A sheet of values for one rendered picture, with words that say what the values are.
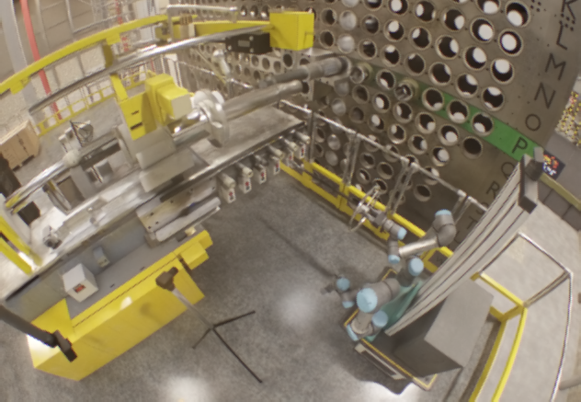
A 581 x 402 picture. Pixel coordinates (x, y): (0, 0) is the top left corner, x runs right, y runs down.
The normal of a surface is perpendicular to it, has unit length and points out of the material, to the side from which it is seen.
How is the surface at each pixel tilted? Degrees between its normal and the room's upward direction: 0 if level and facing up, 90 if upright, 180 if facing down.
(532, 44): 90
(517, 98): 90
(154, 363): 0
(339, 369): 0
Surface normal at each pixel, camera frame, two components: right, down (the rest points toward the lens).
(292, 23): -0.59, 0.55
